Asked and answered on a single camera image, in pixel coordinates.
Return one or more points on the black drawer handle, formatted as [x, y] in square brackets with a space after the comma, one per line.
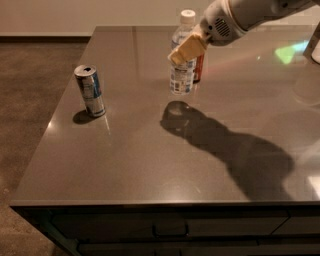
[170, 230]

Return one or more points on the dark cabinet drawer front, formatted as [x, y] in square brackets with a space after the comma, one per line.
[101, 228]

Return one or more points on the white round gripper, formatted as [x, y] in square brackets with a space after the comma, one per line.
[218, 24]

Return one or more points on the red coke can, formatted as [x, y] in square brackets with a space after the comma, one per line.
[198, 69]

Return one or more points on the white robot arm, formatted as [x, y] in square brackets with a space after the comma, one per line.
[252, 13]

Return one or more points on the blue silver energy drink can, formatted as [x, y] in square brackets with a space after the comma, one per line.
[89, 86]

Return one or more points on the clear plastic water bottle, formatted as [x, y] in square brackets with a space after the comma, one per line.
[182, 75]

